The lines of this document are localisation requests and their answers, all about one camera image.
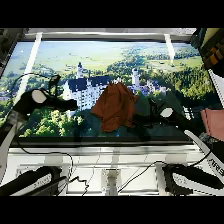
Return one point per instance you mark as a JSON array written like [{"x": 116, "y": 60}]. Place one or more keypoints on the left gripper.
[{"x": 66, "y": 104}]

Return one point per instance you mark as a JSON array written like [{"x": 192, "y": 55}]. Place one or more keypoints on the brown shorts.
[{"x": 115, "y": 106}]

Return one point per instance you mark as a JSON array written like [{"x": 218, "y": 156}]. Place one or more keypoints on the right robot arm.
[{"x": 166, "y": 112}]

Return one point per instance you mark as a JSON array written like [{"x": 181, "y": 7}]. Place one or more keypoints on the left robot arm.
[{"x": 26, "y": 100}]

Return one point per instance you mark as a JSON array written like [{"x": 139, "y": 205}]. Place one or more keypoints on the heap of clothes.
[{"x": 213, "y": 50}]

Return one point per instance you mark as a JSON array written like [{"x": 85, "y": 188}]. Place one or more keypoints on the pink garment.
[{"x": 215, "y": 123}]

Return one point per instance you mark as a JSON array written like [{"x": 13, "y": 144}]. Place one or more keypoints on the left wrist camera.
[{"x": 55, "y": 80}]

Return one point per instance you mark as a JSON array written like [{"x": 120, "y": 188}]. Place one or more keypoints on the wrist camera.
[
  {"x": 153, "y": 105},
  {"x": 55, "y": 80}
]

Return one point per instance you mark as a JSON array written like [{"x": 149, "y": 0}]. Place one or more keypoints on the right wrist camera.
[{"x": 153, "y": 105}]

